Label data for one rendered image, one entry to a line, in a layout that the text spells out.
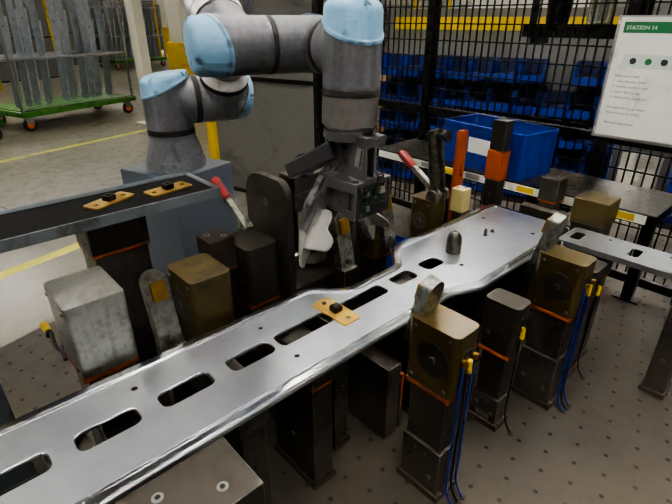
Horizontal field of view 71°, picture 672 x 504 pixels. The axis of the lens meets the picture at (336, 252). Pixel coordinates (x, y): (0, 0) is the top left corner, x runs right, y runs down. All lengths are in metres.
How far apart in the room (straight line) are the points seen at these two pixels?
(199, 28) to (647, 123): 1.20
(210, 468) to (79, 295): 0.31
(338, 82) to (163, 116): 0.70
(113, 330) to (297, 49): 0.46
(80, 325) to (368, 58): 0.51
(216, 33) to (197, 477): 0.51
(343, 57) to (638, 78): 1.05
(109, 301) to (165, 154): 0.61
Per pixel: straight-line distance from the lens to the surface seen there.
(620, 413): 1.21
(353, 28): 0.61
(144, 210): 0.85
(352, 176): 0.65
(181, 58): 8.67
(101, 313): 0.72
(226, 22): 0.67
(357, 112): 0.62
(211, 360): 0.73
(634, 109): 1.54
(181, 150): 1.26
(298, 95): 3.49
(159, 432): 0.64
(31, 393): 1.28
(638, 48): 1.53
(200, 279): 0.77
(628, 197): 1.45
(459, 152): 1.23
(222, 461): 0.55
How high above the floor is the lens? 1.45
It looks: 26 degrees down
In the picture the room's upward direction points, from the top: straight up
